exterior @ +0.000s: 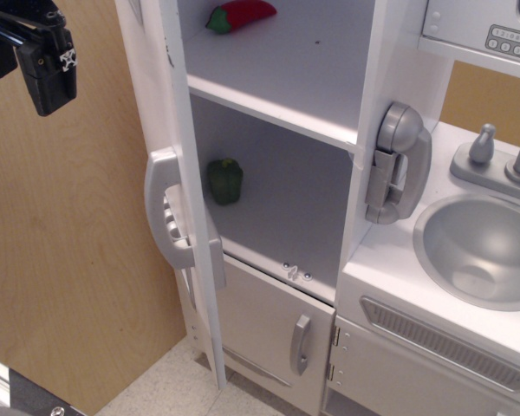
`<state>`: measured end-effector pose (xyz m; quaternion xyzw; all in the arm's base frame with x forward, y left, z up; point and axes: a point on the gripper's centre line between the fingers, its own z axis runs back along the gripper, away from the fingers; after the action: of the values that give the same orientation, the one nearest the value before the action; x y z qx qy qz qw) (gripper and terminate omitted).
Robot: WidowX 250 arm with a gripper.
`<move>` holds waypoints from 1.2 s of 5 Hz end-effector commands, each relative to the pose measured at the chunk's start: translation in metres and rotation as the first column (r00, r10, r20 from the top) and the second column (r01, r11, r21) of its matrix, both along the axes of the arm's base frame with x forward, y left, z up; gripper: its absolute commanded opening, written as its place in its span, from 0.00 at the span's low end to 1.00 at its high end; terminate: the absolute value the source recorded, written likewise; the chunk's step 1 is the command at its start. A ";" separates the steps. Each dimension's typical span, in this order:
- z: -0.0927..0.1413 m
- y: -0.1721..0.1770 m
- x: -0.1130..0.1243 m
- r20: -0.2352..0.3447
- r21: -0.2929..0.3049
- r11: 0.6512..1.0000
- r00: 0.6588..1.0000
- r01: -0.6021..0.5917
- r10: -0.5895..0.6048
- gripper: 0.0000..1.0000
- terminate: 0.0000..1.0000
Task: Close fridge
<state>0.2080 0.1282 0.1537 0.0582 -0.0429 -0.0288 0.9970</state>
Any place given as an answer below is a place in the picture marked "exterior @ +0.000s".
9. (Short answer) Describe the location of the grey lower door handle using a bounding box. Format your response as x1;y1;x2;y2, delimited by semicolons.
289;315;311;376

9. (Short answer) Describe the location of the brass hinge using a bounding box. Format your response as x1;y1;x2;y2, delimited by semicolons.
332;325;341;346
327;363;335;381

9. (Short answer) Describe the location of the grey toy wall phone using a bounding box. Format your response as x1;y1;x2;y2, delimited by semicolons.
366;102;432;224

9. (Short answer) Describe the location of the white toy kitchen cabinet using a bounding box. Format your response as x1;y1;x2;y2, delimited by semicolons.
114;0;520;416

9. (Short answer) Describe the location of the grey oven vent panel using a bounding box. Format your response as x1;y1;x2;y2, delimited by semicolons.
360;296;520;393

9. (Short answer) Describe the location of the silver toy sink bowl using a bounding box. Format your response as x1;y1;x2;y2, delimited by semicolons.
413;195;520;312

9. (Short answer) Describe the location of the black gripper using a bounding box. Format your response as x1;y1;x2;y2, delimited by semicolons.
0;0;77;116

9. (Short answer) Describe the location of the white door catch clip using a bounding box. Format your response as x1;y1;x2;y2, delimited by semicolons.
282;263;314;282

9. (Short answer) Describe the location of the toy microwave with keypad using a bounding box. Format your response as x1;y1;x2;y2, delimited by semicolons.
422;0;520;61

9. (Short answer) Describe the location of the green plush bell pepper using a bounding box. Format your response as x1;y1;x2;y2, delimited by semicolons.
206;158;244;205

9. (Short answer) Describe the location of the light plywood board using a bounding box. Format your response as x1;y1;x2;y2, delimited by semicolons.
0;1;185;415

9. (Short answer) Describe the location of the black metal base plate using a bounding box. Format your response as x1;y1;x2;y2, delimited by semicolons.
9;368;84;416

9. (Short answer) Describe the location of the white toy fridge door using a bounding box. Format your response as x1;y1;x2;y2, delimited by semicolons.
115;1;226;389

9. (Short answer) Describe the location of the lower brass hinge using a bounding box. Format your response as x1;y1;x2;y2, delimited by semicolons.
327;363;335;381

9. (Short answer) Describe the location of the grey toy faucet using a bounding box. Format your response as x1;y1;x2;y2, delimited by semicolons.
450;123;520;199

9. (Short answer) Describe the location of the white lower freezer door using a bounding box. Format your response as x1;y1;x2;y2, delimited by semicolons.
217;257;335;415

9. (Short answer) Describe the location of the red plush chili pepper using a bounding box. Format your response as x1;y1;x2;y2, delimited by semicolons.
205;0;277;35

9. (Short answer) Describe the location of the white oven door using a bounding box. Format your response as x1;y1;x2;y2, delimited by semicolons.
323;317;520;415

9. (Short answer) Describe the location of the upper brass hinge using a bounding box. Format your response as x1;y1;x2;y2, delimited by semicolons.
332;325;341;346

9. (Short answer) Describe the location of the grey ice dispenser panel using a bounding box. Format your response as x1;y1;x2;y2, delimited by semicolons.
163;189;226;290

